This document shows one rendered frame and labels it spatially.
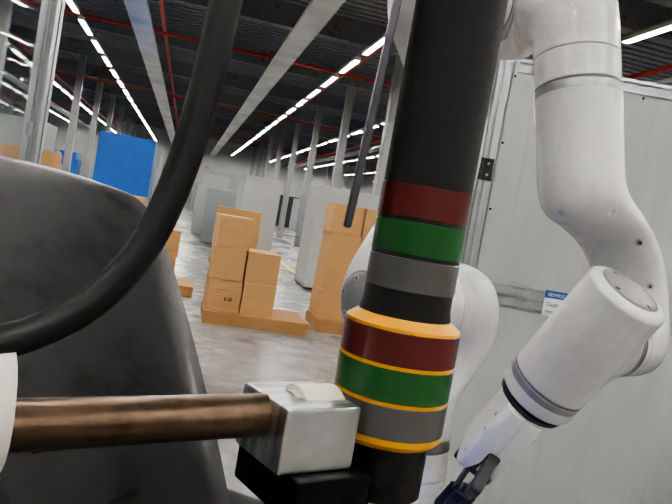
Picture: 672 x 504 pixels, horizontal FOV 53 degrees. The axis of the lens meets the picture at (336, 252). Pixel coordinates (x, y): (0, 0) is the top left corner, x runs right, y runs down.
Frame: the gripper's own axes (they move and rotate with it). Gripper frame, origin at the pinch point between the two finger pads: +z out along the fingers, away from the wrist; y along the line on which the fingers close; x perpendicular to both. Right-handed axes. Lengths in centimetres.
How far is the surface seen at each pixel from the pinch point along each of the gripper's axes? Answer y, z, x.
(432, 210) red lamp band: 44, -45, -17
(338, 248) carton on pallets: -647, 345, -147
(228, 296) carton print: -524, 411, -206
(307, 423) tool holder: 50, -39, -16
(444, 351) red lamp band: 46, -41, -13
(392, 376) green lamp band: 47, -40, -14
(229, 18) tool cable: 49, -48, -24
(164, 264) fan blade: 41, -33, -27
